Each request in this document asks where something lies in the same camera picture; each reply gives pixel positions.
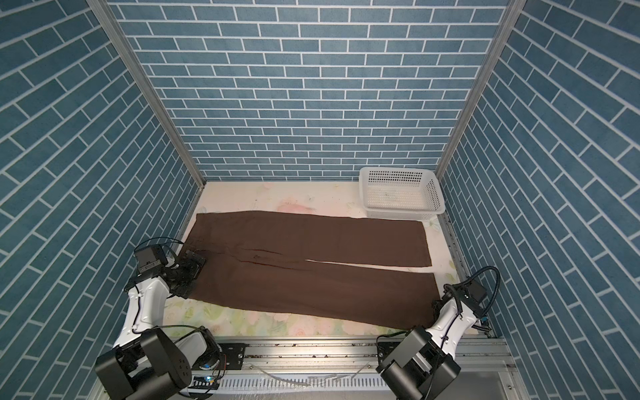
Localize brown trousers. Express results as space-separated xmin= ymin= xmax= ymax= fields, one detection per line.
xmin=183 ymin=211 xmax=440 ymax=329

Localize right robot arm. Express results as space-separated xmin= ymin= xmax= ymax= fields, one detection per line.
xmin=377 ymin=294 xmax=484 ymax=399

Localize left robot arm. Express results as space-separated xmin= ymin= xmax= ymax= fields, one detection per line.
xmin=94 ymin=244 xmax=226 ymax=399

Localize left green circuit board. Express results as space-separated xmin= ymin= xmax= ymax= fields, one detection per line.
xmin=191 ymin=376 xmax=220 ymax=392

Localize white perforated plastic basket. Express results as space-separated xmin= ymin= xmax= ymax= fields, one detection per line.
xmin=358 ymin=167 xmax=446 ymax=221

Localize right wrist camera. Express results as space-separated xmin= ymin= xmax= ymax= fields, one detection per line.
xmin=457 ymin=279 xmax=488 ymax=308

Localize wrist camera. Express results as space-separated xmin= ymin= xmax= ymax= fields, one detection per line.
xmin=134 ymin=244 xmax=168 ymax=274
xmin=457 ymin=279 xmax=488 ymax=308

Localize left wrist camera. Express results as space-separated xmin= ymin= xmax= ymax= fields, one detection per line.
xmin=134 ymin=244 xmax=168 ymax=274

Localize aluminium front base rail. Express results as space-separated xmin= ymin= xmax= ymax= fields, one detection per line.
xmin=208 ymin=333 xmax=524 ymax=399

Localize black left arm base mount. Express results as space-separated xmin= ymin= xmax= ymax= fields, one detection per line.
xmin=218 ymin=343 xmax=248 ymax=371

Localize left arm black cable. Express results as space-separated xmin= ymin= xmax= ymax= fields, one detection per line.
xmin=122 ymin=236 xmax=226 ymax=396

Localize grey loose cable on rail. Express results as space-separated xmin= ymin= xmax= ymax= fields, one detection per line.
xmin=248 ymin=361 xmax=371 ymax=387

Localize white slotted cable duct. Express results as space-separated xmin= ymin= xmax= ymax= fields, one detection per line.
xmin=215 ymin=373 xmax=390 ymax=394

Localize aluminium left corner post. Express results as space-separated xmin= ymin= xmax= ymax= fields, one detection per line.
xmin=87 ymin=0 xmax=206 ymax=189

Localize aluminium corner post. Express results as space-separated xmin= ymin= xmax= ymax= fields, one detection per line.
xmin=435 ymin=0 xmax=527 ymax=182
xmin=87 ymin=0 xmax=206 ymax=189

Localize aluminium right corner post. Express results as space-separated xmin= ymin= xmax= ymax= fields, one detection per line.
xmin=435 ymin=0 xmax=527 ymax=182

